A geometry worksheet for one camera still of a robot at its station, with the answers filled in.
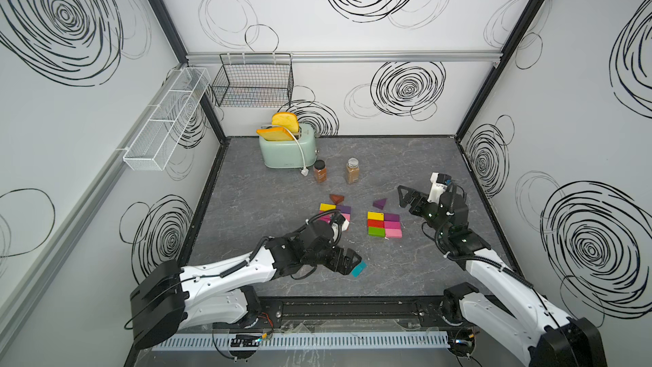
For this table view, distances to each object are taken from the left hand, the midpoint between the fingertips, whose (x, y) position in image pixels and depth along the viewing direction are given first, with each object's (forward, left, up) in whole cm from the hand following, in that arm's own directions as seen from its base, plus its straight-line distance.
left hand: (350, 258), depth 75 cm
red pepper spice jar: (+34, +11, -2) cm, 36 cm away
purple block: (+23, +1, -11) cm, 25 cm away
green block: (+12, -11, -8) cm, 18 cm away
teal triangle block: (-3, -2, -2) cm, 4 cm away
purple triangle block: (+25, -13, -10) cm, 30 cm away
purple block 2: (+18, -16, -8) cm, 26 cm away
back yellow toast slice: (+49, +24, +11) cm, 56 cm away
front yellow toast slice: (+41, +28, +11) cm, 51 cm away
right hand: (+18, -18, +9) cm, 27 cm away
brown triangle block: (+25, +4, -7) cm, 26 cm away
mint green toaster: (+41, +25, 0) cm, 48 cm away
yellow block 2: (+19, -11, -9) cm, 23 cm away
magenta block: (+15, -16, -8) cm, 24 cm away
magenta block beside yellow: (+1, +7, +23) cm, 24 cm away
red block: (+16, -11, -8) cm, 21 cm away
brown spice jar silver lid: (+34, -2, -2) cm, 35 cm away
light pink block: (+19, 0, -9) cm, 21 cm away
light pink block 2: (+12, -15, -8) cm, 21 cm away
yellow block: (+23, +8, -10) cm, 26 cm away
